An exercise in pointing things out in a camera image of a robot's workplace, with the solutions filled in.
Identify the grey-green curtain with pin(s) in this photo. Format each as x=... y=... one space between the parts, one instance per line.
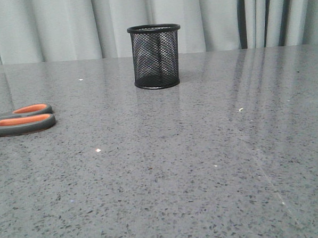
x=58 y=30

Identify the grey orange handled scissors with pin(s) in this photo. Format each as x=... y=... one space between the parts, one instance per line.
x=29 y=119

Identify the black mesh pen bucket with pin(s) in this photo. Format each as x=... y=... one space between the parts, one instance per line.
x=155 y=55

